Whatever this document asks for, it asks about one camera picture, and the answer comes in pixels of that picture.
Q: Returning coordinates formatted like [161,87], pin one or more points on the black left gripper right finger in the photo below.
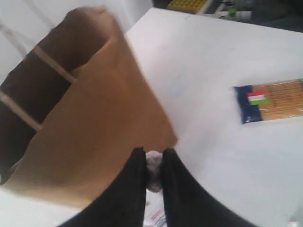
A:
[187,203]

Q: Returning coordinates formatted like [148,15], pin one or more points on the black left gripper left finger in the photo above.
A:
[122,204]

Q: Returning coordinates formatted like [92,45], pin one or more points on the white paper wad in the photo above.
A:
[153,164]

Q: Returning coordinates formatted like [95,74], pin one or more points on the spaghetti packet with Italian flag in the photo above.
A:
[271,101]

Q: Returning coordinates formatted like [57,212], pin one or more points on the small blue white milk carton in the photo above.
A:
[154,214]

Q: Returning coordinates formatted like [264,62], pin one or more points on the brown paper shopping bag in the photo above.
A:
[74,109]

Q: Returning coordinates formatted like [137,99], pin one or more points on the green capped white bottle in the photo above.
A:
[242,16]

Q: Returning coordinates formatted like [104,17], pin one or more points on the yellow egg tray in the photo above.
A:
[188,6]

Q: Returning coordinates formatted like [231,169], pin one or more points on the white backdrop curtain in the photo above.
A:
[31,20]

